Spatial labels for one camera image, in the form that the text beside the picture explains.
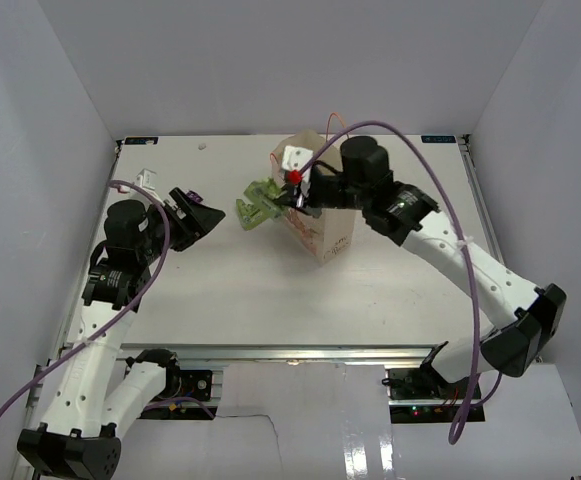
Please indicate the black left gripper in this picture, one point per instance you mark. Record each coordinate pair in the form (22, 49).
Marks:
(200, 218)

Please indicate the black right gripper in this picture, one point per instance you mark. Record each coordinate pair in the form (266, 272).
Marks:
(293, 192)

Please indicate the green square snack packet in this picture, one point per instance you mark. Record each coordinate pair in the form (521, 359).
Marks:
(263, 195)

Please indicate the brown paper bag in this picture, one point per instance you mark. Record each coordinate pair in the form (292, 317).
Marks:
(331, 233)

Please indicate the green triangular snack packet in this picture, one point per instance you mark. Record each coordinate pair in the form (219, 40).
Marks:
(252, 214)

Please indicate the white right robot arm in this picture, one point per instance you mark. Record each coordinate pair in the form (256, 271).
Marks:
(524, 316)

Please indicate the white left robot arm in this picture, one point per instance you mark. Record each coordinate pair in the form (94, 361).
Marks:
(80, 434)

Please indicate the purple m&m packet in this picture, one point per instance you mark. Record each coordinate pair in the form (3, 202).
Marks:
(194, 196)

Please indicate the blue left corner label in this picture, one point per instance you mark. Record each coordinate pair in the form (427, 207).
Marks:
(133, 141)

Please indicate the blue corner label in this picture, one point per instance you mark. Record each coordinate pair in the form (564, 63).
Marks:
(438, 139)
(133, 141)

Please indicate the blue right corner label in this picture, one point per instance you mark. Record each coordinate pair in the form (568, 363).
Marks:
(438, 139)

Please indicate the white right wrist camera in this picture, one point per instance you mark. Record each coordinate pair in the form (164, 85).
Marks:
(293, 161)

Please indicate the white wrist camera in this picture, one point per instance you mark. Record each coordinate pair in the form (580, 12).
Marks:
(293, 161)
(146, 179)

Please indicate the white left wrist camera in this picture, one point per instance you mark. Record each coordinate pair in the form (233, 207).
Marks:
(146, 179)

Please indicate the aluminium table rail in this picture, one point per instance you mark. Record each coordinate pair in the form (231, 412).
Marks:
(229, 353)

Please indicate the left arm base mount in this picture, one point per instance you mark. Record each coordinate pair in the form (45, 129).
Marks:
(185, 385)

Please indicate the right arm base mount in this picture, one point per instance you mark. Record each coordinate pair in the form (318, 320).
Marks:
(422, 393)

